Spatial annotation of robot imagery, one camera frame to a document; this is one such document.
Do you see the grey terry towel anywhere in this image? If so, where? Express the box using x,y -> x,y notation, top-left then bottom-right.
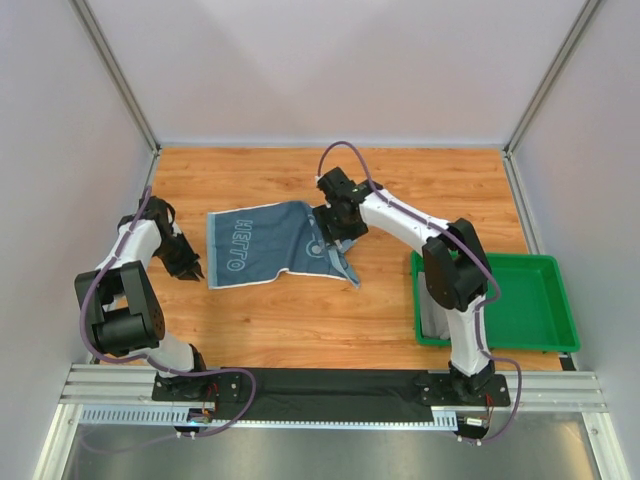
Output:
417,272 -> 450,340

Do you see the aluminium frame post right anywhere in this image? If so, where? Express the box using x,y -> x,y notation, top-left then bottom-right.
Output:
502,0 -> 606,154

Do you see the aluminium frame post left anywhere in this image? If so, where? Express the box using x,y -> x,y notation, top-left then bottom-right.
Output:
69,0 -> 161,154

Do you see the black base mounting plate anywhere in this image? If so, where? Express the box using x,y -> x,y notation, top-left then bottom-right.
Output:
151,368 -> 511,423

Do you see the aluminium frame post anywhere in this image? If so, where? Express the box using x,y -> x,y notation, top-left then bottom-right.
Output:
502,0 -> 606,154
69,0 -> 161,154

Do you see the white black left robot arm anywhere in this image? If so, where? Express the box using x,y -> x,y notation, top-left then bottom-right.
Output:
74,195 -> 206,383

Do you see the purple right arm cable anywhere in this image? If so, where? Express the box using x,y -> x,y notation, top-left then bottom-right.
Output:
317,140 -> 522,447

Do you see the green plastic tray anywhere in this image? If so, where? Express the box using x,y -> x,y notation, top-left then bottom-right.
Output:
409,250 -> 583,351

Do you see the aluminium front rail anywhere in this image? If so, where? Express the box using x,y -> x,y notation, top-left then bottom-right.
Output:
59,365 -> 607,431

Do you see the blue patterned towel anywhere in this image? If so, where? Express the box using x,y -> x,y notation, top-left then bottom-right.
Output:
206,201 -> 361,290

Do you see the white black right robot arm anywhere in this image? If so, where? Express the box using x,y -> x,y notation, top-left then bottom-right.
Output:
313,167 -> 495,396

